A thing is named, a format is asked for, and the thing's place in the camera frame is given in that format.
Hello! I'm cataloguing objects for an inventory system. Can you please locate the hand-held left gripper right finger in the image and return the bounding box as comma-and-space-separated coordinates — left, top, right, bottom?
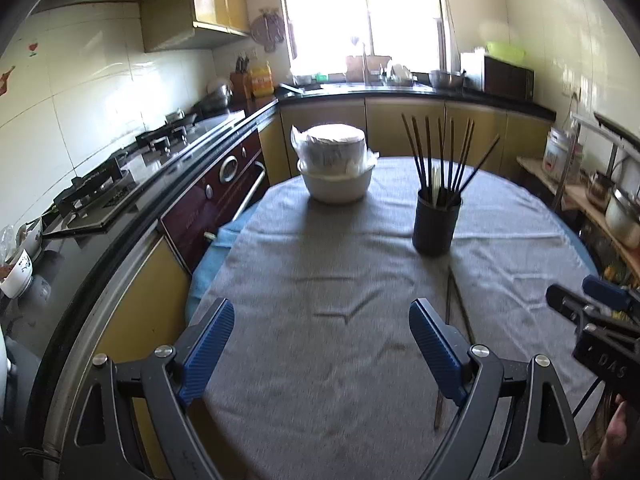
409, 299, 588, 480

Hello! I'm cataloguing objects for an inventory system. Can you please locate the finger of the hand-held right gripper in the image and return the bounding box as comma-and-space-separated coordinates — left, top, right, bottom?
546, 284, 601, 328
582, 276, 640, 312

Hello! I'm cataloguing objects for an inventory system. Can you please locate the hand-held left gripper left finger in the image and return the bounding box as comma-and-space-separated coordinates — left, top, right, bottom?
60, 297, 236, 480

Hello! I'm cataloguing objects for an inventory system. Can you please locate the dark chopstick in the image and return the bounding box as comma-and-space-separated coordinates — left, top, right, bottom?
433, 266, 453, 432
449, 269, 476, 345

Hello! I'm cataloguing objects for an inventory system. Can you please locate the black perforated utensil holder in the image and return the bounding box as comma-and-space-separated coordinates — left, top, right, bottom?
412, 187, 463, 257

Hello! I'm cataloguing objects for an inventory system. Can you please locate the group of dark chopsticks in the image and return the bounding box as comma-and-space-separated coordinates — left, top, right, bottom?
401, 112, 501, 206

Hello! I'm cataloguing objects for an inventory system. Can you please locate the person's right hand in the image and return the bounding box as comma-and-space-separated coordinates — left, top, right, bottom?
592, 394, 640, 480

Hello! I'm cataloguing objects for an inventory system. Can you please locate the yellow base cabinet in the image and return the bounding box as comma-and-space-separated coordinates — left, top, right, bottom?
65, 237, 201, 461
257, 97, 553, 186

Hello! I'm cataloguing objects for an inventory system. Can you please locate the wooden shelf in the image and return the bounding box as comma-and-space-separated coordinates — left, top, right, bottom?
516, 156, 640, 281

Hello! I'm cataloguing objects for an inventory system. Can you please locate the metal kettle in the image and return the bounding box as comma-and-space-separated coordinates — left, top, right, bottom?
587, 170, 616, 208

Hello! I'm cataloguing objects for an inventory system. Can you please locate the grey tablecloth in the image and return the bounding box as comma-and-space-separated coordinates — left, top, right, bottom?
187, 156, 606, 480

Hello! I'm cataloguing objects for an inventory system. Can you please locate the white rice cooker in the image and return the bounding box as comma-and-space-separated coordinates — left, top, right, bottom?
542, 127, 583, 186

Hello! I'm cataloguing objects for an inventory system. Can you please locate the dark red oven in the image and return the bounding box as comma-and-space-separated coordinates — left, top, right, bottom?
160, 125, 266, 276

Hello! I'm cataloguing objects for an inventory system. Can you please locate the black gas cooktop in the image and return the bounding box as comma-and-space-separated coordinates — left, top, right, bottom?
42, 110, 246, 238

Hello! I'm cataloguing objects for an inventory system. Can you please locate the white ceramic bowl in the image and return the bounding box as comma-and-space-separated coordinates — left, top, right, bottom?
299, 160, 376, 204

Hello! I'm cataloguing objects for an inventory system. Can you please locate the white printed bowl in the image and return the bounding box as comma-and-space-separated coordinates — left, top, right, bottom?
0, 252, 34, 300

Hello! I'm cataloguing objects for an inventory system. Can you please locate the small white bowl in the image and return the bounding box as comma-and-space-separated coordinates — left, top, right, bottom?
15, 217, 45, 263

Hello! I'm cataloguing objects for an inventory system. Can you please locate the plastic-wrapped stack of bowls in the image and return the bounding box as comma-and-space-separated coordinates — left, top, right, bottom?
291, 122, 378, 177

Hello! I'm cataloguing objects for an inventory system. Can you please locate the black microwave oven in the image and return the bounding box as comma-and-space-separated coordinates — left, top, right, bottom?
460, 52, 535, 101

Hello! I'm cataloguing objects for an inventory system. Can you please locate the metal basin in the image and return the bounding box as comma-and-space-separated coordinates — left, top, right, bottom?
429, 70, 466, 90

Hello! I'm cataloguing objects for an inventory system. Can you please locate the stack of metal bowls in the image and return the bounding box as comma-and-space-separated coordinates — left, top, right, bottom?
195, 77, 235, 111

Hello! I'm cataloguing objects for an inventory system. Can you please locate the green plastic basin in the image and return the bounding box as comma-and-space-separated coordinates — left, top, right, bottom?
486, 41, 527, 61

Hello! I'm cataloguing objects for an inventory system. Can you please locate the yellow oil bottle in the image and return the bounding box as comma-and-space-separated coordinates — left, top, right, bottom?
250, 61, 276, 98

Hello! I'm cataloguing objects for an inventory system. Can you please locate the wooden knife block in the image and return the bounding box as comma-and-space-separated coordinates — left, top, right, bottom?
231, 55, 252, 100

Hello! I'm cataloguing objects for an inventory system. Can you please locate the dish rack with dishes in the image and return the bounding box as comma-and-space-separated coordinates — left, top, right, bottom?
382, 63, 416, 86

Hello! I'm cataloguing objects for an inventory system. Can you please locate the wooden cutting board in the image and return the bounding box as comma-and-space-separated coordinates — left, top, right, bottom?
346, 55, 392, 82

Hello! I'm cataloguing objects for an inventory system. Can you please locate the kitchen window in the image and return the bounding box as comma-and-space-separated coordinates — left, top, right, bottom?
277, 0, 461, 86

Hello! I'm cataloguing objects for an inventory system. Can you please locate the metal frame rack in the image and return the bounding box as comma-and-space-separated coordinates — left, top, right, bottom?
552, 112, 640, 211

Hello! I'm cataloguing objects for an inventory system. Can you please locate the yellow wall cabinet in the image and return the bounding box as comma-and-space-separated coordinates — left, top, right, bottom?
139, 0, 258, 53

